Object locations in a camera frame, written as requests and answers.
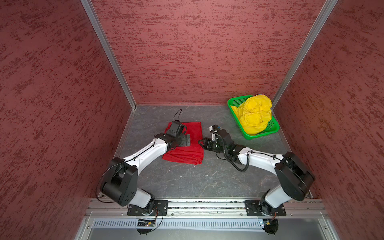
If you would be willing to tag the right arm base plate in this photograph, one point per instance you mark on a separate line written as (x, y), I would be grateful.
(256, 208)

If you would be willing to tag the slotted cable duct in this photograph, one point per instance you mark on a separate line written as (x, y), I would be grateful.
(191, 224)

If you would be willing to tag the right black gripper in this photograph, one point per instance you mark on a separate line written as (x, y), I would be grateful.
(207, 143)

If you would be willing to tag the aluminium corner post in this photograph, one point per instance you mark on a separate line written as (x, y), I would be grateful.
(316, 28)
(92, 15)

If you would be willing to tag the right small circuit board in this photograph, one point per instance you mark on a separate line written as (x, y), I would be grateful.
(271, 226)

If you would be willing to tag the red shorts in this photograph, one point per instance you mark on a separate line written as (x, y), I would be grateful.
(193, 154)

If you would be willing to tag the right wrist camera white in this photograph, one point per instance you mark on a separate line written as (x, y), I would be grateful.
(215, 131)

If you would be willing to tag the left small circuit board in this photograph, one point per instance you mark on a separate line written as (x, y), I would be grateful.
(146, 223)

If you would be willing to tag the left aluminium corner post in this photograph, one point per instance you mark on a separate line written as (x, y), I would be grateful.
(92, 15)

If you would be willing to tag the aluminium mounting rail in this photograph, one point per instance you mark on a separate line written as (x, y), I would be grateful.
(235, 208)

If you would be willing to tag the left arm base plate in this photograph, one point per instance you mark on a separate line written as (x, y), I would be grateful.
(160, 207)

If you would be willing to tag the green plastic basket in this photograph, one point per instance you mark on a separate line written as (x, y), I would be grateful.
(273, 126)

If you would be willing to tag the small circuit board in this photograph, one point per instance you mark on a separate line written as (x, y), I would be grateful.
(271, 226)
(146, 223)

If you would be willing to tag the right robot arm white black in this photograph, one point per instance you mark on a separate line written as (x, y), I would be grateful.
(294, 176)

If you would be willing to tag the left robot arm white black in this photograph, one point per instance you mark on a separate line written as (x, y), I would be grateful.
(120, 180)

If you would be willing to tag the yellow shorts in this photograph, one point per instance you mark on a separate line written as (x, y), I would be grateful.
(253, 114)

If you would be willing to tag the right aluminium corner post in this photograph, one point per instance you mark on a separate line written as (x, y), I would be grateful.
(316, 28)

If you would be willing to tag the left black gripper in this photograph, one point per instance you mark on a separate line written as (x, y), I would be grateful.
(184, 142)

